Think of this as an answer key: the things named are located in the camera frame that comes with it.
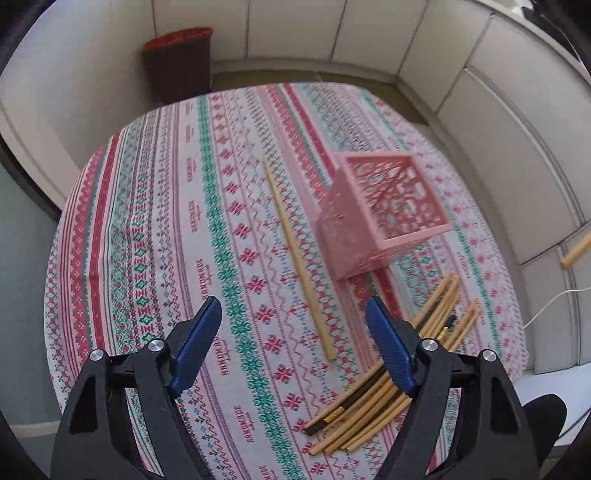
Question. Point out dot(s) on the plain wooden chopstick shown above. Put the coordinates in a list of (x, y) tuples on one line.
[(295, 258), (575, 253)]

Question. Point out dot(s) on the pile of wooden chopsticks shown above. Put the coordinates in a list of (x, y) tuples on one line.
[(355, 429)]

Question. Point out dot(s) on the black chopstick with gold band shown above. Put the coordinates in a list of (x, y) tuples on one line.
[(444, 331), (330, 417)]

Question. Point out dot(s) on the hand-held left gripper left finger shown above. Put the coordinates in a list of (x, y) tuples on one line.
[(198, 344)]

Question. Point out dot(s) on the patterned woven tablecloth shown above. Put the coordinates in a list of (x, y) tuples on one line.
[(184, 230)]

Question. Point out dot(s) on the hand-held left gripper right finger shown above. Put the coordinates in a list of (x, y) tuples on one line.
[(391, 347)]

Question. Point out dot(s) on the brown bin with red rim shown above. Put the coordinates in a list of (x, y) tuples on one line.
[(178, 69)]

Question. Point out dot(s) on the pink lattice basket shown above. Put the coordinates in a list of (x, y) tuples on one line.
[(351, 240)]

